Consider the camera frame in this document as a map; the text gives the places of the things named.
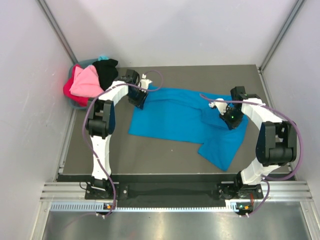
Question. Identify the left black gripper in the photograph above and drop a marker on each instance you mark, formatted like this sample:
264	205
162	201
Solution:
139	102

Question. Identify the blue laundry basket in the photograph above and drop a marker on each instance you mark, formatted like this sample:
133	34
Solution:
83	64

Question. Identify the black t shirt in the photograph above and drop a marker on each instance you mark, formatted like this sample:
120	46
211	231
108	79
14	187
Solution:
107	72

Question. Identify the aluminium rail frame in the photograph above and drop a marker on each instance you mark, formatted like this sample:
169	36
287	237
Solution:
288	214

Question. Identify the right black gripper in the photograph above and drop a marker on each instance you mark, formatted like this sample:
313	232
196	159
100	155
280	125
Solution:
230	125

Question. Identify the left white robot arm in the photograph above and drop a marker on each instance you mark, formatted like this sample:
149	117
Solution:
100	123

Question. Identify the pink t shirt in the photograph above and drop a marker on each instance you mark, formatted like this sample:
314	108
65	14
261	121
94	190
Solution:
86	82

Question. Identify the red t shirt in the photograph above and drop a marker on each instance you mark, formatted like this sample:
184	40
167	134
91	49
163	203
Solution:
66	90

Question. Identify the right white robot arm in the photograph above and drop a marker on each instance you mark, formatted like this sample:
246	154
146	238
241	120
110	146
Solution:
276	143

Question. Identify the light blue t shirt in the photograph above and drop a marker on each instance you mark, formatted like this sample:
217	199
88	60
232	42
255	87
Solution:
102	57

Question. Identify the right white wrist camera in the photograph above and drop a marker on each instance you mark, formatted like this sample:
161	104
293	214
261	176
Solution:
220	106

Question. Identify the grey slotted cable duct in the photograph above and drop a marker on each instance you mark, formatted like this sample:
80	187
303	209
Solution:
105	208

